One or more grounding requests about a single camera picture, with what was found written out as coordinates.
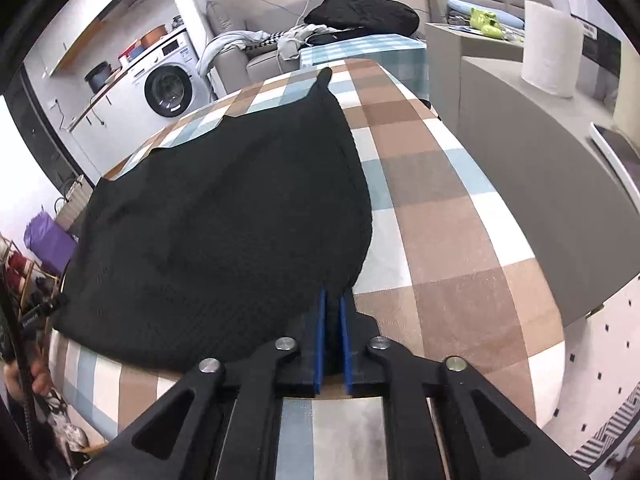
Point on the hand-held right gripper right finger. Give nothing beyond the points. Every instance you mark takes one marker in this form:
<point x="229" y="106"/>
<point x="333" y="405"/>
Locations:
<point x="347" y="342"/>

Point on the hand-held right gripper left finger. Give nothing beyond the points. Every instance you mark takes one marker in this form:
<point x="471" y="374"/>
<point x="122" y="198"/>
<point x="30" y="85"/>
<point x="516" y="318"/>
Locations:
<point x="320" y="342"/>

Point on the black knit sweater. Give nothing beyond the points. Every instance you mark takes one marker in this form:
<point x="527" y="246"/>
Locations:
<point x="225" y="210"/>

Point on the pale grey clothes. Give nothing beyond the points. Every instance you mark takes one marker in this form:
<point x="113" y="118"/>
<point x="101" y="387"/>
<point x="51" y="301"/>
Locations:
<point x="295" y="42"/>

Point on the person's left hand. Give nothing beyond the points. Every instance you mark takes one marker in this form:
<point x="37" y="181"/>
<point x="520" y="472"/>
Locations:
<point x="30" y="377"/>

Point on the wooden shoe rack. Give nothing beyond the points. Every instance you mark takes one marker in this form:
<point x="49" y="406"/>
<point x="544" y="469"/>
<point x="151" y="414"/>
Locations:
<point x="22" y="270"/>

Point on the purple bag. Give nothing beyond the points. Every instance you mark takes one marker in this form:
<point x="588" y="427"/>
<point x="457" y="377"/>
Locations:
<point x="47" y="242"/>

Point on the woven laundry basket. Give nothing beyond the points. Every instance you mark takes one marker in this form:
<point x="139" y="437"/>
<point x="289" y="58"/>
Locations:
<point x="75" y="205"/>

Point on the brown blue checked tablecloth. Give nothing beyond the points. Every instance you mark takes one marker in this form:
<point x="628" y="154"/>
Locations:
<point x="450" y="240"/>

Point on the dark door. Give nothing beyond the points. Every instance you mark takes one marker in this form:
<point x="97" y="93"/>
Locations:
<point x="35" y="130"/>

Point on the white kitchen base cabinet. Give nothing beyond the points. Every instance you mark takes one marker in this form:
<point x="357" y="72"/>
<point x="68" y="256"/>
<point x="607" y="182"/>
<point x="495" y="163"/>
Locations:
<point x="115" y="135"/>

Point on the black cooking pot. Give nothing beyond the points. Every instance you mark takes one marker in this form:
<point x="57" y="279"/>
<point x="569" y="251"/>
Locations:
<point x="97" y="77"/>

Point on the white dotted cloth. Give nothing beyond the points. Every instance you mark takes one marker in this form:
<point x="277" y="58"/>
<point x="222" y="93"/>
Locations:
<point x="600" y="360"/>

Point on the white washing machine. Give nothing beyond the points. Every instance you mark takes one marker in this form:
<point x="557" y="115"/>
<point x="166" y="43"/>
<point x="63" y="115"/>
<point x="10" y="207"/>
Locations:
<point x="167" y="87"/>

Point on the long grey cabinet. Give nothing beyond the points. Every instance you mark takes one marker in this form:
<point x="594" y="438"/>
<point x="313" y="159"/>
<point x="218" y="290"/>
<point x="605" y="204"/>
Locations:
<point x="540" y="170"/>

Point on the red box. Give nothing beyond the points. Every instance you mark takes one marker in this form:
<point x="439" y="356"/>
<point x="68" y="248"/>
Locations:
<point x="129" y="54"/>

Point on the zigzag patterned cloth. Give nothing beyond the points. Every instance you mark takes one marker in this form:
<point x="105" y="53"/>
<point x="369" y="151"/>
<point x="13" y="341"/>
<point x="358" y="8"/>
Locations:
<point x="607" y="435"/>

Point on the beige sofa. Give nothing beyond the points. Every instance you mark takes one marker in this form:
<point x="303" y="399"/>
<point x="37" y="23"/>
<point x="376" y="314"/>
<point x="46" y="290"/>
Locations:
<point x="265" y="67"/>

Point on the copper coloured pot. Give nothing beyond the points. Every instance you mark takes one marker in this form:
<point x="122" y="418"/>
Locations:
<point x="154" y="35"/>

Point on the small grey cabinet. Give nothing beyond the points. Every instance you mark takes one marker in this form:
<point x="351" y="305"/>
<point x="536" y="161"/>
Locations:
<point x="465" y="65"/>

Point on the houndstooth pillow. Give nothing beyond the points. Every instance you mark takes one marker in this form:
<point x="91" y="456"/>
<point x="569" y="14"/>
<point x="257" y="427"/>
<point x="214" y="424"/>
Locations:
<point x="265" y="42"/>

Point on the light blue blanket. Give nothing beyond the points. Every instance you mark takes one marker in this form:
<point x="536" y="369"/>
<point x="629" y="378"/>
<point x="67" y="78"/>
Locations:
<point x="225" y="47"/>

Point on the white flat device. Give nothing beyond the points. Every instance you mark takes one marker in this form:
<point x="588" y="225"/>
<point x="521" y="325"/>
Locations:
<point x="617" y="152"/>

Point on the black padded jacket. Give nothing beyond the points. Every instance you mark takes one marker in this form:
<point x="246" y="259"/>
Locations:
<point x="360" y="12"/>

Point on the green plush toy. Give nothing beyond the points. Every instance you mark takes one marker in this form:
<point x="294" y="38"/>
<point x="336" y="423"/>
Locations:
<point x="484" y="21"/>

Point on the white paper towel roll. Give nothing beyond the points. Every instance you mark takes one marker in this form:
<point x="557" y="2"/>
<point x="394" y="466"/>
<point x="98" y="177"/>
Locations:
<point x="550" y="50"/>

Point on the light blue pillow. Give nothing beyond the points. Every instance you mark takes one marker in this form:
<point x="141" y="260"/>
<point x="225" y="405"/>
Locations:
<point x="507" y="17"/>

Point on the black box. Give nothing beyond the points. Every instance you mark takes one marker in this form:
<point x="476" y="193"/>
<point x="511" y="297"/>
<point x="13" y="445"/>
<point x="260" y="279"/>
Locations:
<point x="602" y="65"/>

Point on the white wall cabinet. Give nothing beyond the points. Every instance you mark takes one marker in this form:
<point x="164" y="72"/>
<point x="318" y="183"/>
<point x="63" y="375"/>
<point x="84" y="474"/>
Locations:
<point x="85" y="20"/>

